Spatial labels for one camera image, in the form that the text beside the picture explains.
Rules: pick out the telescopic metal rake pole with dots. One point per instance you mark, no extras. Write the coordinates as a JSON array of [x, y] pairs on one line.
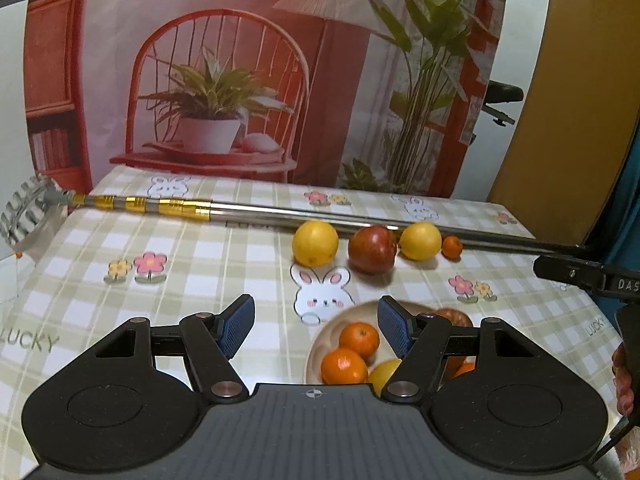
[[39, 199]]

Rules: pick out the large yellow lemon left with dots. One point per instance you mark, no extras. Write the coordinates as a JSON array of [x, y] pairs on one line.
[[315, 243]]

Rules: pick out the green yellow apple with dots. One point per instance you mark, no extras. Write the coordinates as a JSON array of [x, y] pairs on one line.
[[381, 374]]

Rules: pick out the small tangerine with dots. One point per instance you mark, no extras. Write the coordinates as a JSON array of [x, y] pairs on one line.
[[452, 247]]

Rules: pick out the yellow brown board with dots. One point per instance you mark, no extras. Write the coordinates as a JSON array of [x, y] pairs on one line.
[[578, 120]]

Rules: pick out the black stand behind backdrop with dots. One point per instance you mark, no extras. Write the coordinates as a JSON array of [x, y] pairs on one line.
[[498, 93]]

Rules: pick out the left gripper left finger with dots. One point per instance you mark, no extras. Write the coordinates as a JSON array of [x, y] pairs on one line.
[[210, 342]]

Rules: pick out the beige ceramic plate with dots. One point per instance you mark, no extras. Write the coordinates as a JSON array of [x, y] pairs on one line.
[[327, 338]]

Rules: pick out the person's hand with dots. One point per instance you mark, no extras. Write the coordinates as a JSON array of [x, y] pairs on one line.
[[622, 382]]

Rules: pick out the yellow lemon right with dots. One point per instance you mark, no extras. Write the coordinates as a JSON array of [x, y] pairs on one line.
[[420, 241]]

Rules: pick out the small green fruit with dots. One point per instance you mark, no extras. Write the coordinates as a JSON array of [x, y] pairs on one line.
[[456, 366]]

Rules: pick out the orange tangerine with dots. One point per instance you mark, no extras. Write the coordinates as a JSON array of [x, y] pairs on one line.
[[343, 366]]

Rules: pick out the printed room backdrop cloth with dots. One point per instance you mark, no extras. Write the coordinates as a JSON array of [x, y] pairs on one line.
[[372, 95]]

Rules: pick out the checkered bunny tablecloth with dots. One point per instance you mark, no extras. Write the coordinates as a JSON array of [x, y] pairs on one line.
[[103, 268]]

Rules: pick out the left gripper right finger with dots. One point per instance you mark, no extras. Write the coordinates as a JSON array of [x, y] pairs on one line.
[[420, 341]]

